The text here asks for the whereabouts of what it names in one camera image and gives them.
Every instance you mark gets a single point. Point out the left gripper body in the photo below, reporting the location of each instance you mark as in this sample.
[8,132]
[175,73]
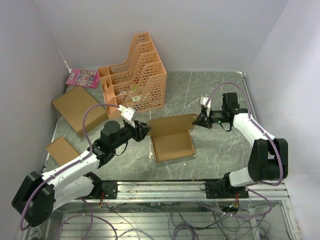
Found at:
[130,132]

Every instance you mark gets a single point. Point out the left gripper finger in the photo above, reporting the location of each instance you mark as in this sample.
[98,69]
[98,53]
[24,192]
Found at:
[141,125]
[143,131]

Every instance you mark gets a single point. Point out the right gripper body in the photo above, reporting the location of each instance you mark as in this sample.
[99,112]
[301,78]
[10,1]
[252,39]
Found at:
[215,116]

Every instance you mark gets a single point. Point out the brown cardboard box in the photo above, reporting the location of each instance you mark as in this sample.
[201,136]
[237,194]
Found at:
[170,136]

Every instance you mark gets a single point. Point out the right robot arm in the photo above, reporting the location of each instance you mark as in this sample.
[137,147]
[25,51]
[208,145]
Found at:
[268,160]

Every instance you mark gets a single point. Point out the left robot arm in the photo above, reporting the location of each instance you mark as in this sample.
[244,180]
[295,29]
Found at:
[39,195]

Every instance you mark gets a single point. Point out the large folded cardboard box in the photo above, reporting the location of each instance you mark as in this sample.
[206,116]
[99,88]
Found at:
[73,105]

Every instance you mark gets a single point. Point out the small folded cardboard box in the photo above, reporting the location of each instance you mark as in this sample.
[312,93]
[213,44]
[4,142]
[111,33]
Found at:
[62,151]

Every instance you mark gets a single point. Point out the orange plastic file organizer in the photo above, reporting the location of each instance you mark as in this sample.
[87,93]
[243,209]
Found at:
[140,81]

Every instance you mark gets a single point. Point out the pink sticker sheet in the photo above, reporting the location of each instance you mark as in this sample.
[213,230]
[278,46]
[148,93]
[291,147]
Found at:
[84,78]

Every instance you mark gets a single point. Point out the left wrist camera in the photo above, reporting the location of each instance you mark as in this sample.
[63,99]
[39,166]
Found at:
[128,114]

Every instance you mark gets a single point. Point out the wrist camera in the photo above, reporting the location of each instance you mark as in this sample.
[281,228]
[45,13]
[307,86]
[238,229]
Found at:
[128,114]
[205,103]

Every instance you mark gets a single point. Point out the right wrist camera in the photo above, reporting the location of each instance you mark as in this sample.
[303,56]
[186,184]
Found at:
[205,103]

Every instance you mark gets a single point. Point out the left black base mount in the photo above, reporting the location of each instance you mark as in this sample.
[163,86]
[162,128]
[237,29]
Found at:
[109,190]

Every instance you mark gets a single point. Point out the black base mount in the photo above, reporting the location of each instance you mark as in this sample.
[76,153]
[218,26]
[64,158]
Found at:
[109,190]
[219,190]

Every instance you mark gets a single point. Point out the aluminium mounting rail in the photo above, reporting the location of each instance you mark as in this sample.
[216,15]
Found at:
[183,191]

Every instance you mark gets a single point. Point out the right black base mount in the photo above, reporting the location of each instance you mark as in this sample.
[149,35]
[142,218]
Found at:
[219,190]

